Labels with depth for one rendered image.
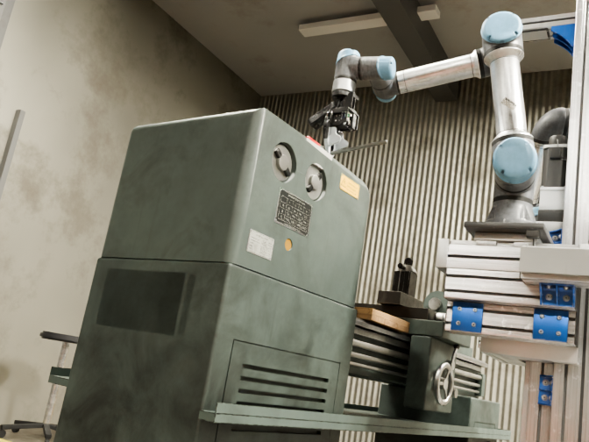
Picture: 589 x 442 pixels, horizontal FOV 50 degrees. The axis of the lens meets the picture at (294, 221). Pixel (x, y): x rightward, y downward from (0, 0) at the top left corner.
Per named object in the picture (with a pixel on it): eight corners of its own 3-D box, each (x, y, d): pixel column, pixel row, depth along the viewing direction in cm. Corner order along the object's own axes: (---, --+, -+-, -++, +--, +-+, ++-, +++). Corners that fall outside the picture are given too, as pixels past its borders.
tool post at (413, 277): (407, 295, 249) (409, 271, 251) (389, 294, 253) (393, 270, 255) (415, 299, 254) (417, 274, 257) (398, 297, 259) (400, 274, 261)
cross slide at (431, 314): (427, 320, 236) (428, 308, 237) (330, 311, 261) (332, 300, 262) (445, 327, 250) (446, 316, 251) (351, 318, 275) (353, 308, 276)
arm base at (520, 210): (540, 239, 192) (542, 209, 194) (532, 225, 179) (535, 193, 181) (489, 238, 199) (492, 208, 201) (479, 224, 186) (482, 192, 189)
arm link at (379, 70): (399, 67, 209) (366, 68, 213) (393, 50, 199) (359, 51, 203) (395, 89, 208) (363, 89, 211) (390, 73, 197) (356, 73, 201)
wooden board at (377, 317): (371, 319, 211) (372, 308, 212) (285, 311, 232) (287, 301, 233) (408, 332, 234) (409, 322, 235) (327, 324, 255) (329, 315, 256)
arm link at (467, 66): (516, 47, 210) (373, 82, 223) (517, 29, 200) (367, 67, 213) (523, 77, 206) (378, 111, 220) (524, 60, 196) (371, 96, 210)
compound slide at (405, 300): (400, 304, 240) (401, 291, 241) (376, 302, 246) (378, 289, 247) (422, 313, 256) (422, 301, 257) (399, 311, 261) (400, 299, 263)
